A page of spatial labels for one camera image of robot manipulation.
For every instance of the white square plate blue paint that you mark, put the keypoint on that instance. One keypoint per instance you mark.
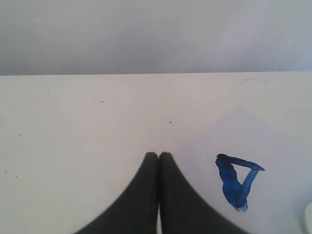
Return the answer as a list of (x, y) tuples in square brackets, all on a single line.
[(308, 218)]

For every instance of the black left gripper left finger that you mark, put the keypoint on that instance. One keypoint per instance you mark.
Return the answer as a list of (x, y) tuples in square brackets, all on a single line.
[(135, 210)]

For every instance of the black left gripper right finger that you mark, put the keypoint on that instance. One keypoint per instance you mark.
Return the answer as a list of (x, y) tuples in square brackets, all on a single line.
[(182, 210)]

